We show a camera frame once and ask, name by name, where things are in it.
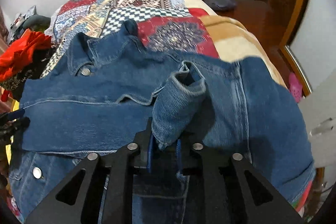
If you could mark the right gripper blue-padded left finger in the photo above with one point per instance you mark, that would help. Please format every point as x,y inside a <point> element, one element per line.
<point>99,188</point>

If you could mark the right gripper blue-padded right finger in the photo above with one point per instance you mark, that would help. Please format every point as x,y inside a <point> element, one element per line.
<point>227,189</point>

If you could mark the blue denim jacket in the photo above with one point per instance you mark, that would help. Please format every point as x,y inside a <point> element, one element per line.
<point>104,91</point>

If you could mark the red orange garment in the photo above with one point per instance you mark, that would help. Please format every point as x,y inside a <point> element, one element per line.
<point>20,53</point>

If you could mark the dark green bag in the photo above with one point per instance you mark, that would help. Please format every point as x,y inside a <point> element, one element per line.
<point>37,23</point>

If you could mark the white refrigerator with magnets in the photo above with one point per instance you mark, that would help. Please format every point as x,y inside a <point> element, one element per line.
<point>318,110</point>

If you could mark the pink rubber clog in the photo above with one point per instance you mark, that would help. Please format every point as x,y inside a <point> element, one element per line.
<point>295,87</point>

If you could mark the patchwork patterned bedspread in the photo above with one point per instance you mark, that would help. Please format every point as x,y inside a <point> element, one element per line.
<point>98,18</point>

